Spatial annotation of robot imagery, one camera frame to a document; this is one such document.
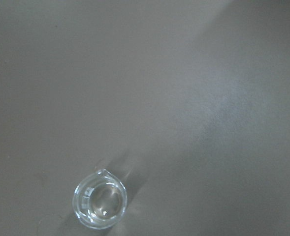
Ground clear glass measuring cup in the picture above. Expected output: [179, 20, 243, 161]
[72, 169, 128, 230]

